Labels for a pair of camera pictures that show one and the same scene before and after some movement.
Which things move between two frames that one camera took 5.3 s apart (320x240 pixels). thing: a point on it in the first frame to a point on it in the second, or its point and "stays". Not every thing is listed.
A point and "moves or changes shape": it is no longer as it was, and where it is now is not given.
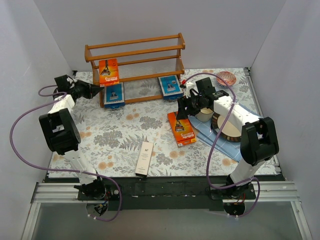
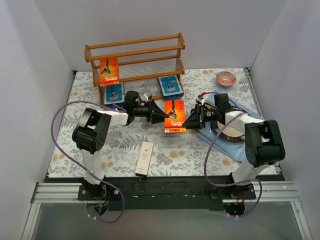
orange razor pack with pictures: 108,72 stays
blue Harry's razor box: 170,87 stays
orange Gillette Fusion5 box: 182,130 moves or changes shape
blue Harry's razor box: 114,96 stays
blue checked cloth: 232,149 stays
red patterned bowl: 230,78 stays
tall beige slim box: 144,159 stays
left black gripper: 88,89 to 151,112
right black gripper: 186,108 to 200,116
